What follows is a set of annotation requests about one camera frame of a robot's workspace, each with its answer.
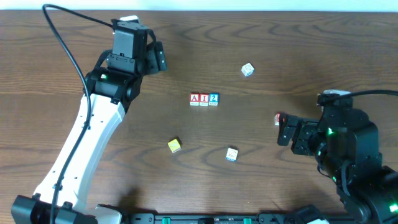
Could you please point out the red letter A block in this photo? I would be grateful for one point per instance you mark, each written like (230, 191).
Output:
(194, 99)

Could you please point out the blue number 2 block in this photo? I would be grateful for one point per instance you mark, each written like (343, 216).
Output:
(213, 99)

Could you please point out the white block blue edge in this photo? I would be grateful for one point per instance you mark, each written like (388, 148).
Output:
(231, 154)

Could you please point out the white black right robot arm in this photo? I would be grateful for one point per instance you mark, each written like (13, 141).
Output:
(368, 198)

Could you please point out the yellow wooden block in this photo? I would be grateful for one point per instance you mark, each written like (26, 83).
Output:
(174, 145)

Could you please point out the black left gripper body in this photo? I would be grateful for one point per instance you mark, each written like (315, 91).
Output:
(158, 57)

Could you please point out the red white block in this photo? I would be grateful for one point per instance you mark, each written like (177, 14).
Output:
(276, 119)

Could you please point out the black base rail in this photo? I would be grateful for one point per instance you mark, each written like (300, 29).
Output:
(306, 214)

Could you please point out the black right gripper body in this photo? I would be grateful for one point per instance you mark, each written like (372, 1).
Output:
(299, 132)

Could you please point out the white block with green side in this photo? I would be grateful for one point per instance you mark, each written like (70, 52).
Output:
(247, 69)

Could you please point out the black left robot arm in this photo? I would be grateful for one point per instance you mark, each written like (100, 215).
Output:
(111, 86)

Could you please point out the red letter I block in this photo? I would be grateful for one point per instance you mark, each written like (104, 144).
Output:
(204, 99)

